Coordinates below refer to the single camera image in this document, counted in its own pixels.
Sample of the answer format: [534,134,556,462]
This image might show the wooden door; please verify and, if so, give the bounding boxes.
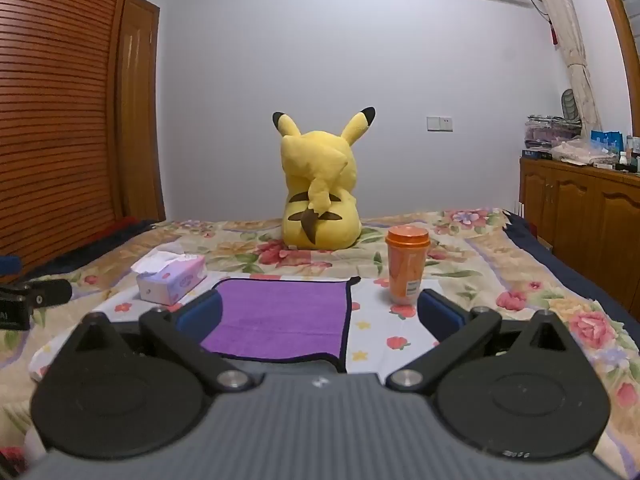
[115,0,167,223]

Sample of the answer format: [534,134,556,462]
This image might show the purple towel with black edge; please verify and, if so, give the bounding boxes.
[199,276,362,374]

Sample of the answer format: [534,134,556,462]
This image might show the wooden window frame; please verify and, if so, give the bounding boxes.
[590,0,640,107]

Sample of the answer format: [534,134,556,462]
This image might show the purple and white tissue box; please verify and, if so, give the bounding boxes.
[131,249,208,307]

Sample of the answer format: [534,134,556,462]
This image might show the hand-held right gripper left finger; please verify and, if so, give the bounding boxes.
[75,289,254,395]

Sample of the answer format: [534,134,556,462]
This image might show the wooden cabinet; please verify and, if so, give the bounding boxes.
[518,156,640,319]

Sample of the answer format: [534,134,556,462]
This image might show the white flower-print cloth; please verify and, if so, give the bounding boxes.
[29,270,451,386]

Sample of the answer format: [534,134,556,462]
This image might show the yellow plush toy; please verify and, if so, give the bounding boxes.
[272,106,377,250]

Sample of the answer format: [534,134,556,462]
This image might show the blue and white box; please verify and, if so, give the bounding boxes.
[590,130,625,157]

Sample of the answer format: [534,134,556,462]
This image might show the grey mesh fan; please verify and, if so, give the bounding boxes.
[559,88,582,123]

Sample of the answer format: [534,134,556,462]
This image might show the stack of bagged folded cloths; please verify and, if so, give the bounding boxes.
[523,115,584,154]

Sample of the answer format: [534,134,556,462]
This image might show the small bottles on cabinet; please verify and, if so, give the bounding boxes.
[619,135,640,174]

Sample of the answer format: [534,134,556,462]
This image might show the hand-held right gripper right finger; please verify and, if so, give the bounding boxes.
[384,288,571,392]

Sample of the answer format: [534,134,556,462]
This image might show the dark blue bed sheet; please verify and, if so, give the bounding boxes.
[501,208,640,332]

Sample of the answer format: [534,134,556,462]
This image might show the floral blanket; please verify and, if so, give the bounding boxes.
[0,207,640,480]

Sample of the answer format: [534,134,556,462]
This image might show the orange plastic cup with lid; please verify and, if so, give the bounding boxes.
[384,225,432,307]

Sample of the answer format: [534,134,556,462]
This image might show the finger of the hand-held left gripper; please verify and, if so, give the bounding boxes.
[22,279,74,307]

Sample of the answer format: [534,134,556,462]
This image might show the wooden louvred wardrobe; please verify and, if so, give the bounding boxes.
[0,0,139,281]

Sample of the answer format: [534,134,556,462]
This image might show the beige curtain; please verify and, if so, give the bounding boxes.
[522,0,604,139]

